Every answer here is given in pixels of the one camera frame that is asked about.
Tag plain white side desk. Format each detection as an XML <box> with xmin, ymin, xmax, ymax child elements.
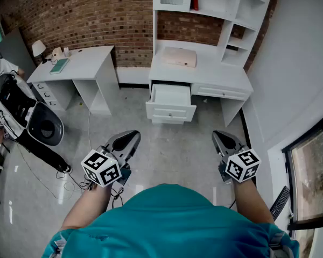
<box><xmin>26</xmin><ymin>45</ymin><xmax>121</xmax><ymax>117</ymax></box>

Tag black framed window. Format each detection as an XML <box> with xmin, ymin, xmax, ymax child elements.
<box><xmin>282</xmin><ymin>118</ymin><xmax>323</xmax><ymax>232</ymax></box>

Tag black white office chair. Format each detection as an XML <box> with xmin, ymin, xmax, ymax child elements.
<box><xmin>0</xmin><ymin>73</ymin><xmax>66</xmax><ymax>147</ymax></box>

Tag person's right forearm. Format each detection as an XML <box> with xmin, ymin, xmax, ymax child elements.
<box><xmin>232</xmin><ymin>180</ymin><xmax>276</xmax><ymax>225</ymax></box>

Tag green book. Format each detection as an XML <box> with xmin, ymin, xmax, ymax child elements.
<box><xmin>49</xmin><ymin>58</ymin><xmax>71</xmax><ymax>75</ymax></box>

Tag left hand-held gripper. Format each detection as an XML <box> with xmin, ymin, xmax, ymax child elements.
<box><xmin>80</xmin><ymin>130</ymin><xmax>142</xmax><ymax>188</ymax></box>

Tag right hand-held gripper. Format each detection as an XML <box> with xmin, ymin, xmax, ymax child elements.
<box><xmin>211</xmin><ymin>130</ymin><xmax>262</xmax><ymax>184</ymax></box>

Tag person in teal shirt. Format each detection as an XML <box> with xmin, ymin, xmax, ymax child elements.
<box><xmin>41</xmin><ymin>183</ymin><xmax>301</xmax><ymax>258</ymax></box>

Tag grey shoulder strap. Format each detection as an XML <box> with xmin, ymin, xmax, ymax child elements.
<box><xmin>268</xmin><ymin>231</ymin><xmax>294</xmax><ymax>258</ymax></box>
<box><xmin>53</xmin><ymin>237</ymin><xmax>67</xmax><ymax>254</ymax></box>

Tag black keyboard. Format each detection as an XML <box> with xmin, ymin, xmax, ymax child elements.
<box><xmin>269</xmin><ymin>185</ymin><xmax>291</xmax><ymax>221</ymax></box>

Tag white shade table lamp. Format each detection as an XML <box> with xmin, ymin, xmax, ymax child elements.
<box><xmin>31</xmin><ymin>39</ymin><xmax>50</xmax><ymax>65</ymax></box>

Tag white desk with hutch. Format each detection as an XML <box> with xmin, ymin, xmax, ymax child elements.
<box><xmin>145</xmin><ymin>0</ymin><xmax>275</xmax><ymax>128</ymax></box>

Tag grey cabinet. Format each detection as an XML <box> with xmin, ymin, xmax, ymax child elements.
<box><xmin>0</xmin><ymin>27</ymin><xmax>37</xmax><ymax>74</ymax></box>

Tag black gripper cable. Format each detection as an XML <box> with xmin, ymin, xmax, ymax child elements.
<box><xmin>80</xmin><ymin>180</ymin><xmax>125</xmax><ymax>208</ymax></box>

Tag person's left forearm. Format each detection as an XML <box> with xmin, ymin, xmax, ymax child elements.
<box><xmin>59</xmin><ymin>183</ymin><xmax>114</xmax><ymax>231</ymax></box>

